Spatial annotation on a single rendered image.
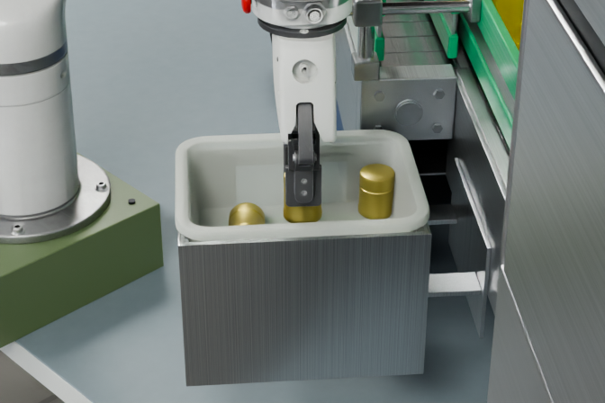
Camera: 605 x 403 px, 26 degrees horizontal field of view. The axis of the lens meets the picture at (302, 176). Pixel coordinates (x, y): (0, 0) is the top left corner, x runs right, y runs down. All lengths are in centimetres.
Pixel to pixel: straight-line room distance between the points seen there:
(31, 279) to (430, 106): 46
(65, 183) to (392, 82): 40
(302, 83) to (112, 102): 86
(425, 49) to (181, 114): 60
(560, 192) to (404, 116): 99
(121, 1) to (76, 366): 98
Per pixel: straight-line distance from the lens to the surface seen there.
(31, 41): 138
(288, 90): 108
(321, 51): 107
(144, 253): 152
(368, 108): 129
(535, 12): 33
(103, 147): 180
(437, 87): 129
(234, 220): 121
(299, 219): 118
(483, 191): 119
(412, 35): 138
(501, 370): 38
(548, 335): 33
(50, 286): 145
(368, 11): 124
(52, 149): 144
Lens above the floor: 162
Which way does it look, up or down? 31 degrees down
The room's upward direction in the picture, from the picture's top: straight up
